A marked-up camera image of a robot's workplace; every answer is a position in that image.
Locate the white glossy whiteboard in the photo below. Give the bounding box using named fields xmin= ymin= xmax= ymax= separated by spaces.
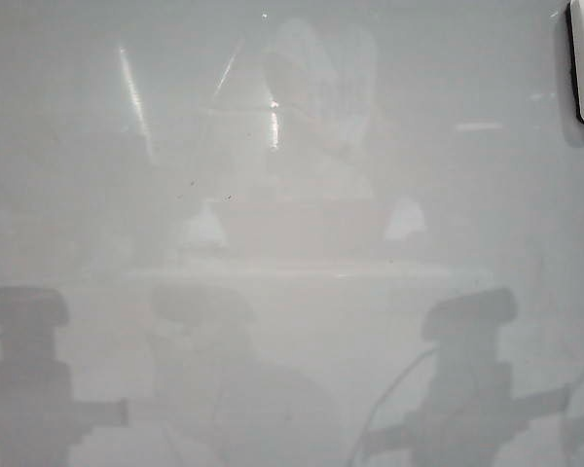
xmin=0 ymin=0 xmax=584 ymax=467

